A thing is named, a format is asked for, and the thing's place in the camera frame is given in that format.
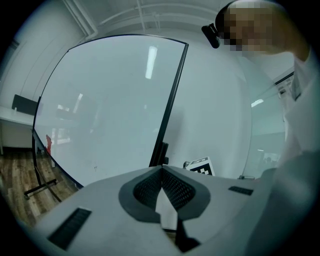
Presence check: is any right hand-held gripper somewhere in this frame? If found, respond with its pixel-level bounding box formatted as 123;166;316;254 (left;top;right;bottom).
183;156;216;177

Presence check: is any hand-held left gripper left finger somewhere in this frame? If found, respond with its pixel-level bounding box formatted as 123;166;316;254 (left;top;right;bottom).
31;165;181;256

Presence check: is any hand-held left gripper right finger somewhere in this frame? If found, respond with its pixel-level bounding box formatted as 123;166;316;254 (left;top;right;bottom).
161;165;266;251

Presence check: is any black whiteboard stand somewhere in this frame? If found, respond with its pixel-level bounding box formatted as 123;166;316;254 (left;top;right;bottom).
23;128;170;203

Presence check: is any black-framed whiteboard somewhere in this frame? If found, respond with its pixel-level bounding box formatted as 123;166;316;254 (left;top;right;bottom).
32;34;189;189

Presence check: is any red object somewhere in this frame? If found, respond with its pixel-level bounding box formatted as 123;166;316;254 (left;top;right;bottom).
45;134;53;155

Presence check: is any person's white shirt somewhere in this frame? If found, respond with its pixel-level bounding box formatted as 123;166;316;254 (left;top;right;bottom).
241;47;320;251

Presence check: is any white office desk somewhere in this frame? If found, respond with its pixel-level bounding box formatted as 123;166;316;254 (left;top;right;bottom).
0;105;35;155

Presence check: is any black desk screen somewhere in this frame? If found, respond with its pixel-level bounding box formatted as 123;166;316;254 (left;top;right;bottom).
11;94;41;116

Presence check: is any person's head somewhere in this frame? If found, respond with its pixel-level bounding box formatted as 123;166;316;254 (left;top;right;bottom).
215;0;311;61

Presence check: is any black head camera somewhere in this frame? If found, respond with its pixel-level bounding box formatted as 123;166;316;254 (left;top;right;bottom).
201;22;222;49

